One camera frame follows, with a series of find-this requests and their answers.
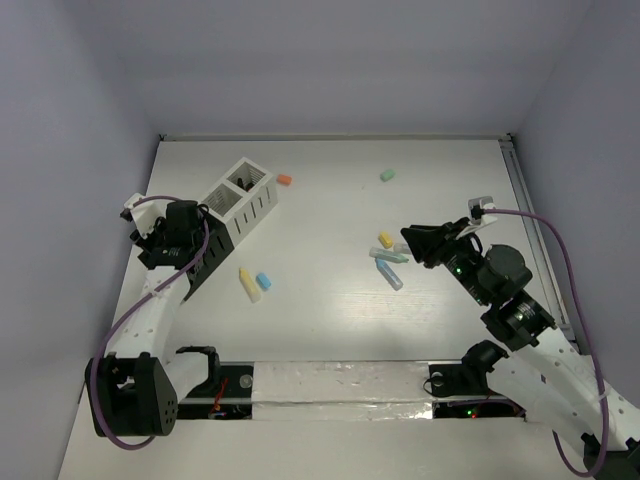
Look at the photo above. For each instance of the blue highlighter cap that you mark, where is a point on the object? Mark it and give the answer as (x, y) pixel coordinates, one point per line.
(263, 281)

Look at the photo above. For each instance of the blue highlighter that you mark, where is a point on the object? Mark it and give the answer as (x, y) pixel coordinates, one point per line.
(389, 275)

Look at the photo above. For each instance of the green highlighter cap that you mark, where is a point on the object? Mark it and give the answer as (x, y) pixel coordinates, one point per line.
(387, 175)

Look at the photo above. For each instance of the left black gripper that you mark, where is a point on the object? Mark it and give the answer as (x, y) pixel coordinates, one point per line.
(163, 255)

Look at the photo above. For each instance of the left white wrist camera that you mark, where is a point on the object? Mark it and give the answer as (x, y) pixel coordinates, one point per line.
(144, 212)

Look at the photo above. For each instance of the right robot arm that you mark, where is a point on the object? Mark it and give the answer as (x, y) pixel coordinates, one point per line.
(528, 359)

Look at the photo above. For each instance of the orange highlighter cap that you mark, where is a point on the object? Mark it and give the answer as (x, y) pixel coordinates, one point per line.
(284, 179)

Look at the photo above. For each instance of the green highlighter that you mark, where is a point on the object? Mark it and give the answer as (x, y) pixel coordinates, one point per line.
(387, 255)

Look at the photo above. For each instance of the black slotted organizer box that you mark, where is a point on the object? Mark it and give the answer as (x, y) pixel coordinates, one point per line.
(218, 249)

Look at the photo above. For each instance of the aluminium side rail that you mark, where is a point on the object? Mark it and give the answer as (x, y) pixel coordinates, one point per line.
(534, 232)

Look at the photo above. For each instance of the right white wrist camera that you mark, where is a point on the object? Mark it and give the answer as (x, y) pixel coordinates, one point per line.
(480, 218)

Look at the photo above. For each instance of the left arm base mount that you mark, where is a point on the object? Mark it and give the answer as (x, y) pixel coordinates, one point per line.
(229, 399)

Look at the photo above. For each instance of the yellow highlighter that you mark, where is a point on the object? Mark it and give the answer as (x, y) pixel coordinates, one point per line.
(250, 287)

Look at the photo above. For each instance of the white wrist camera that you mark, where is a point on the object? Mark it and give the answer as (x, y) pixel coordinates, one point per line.
(144, 212)
(480, 218)

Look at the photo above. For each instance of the yellow highlighter cap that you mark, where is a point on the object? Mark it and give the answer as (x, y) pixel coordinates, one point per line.
(385, 240)

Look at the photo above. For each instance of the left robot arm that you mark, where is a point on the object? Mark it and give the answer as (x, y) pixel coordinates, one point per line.
(134, 381)

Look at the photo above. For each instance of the white slotted organizer box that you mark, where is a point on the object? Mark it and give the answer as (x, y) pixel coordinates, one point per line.
(242, 198)

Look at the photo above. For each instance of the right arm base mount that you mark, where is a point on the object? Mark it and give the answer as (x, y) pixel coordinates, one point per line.
(461, 392)

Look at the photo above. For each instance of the grey orange-tipped highlighter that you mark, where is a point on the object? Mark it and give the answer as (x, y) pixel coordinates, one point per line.
(401, 247)

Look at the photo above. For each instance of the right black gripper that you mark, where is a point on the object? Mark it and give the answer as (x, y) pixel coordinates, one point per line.
(426, 240)

